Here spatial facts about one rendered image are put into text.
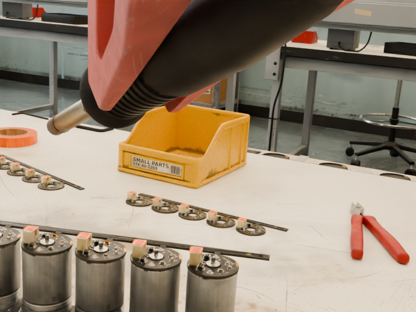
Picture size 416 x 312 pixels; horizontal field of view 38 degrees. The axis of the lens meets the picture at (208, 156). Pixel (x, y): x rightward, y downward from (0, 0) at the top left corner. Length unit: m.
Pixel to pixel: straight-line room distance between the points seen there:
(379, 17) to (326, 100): 2.33
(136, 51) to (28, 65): 6.05
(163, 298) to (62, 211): 0.25
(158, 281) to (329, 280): 0.18
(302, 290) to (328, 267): 0.05
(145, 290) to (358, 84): 4.48
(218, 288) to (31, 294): 0.09
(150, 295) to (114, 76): 0.15
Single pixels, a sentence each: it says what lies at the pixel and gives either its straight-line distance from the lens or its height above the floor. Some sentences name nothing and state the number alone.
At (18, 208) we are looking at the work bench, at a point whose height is 0.75.
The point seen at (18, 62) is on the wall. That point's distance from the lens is 6.28.
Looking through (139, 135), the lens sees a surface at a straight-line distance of 0.66.
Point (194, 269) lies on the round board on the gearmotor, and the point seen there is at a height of 0.81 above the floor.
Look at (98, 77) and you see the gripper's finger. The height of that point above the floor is 0.91.
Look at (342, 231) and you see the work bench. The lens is 0.53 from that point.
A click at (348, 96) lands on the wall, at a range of 4.76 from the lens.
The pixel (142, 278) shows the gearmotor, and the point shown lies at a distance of 0.29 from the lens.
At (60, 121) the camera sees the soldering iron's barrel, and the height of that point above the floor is 0.88.
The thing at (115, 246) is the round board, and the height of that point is 0.81.
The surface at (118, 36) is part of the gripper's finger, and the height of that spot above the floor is 0.92.
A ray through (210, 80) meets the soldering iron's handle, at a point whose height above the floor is 0.92.
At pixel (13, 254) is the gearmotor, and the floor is 0.80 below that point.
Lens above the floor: 0.94
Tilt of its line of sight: 15 degrees down
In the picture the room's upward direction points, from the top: 4 degrees clockwise
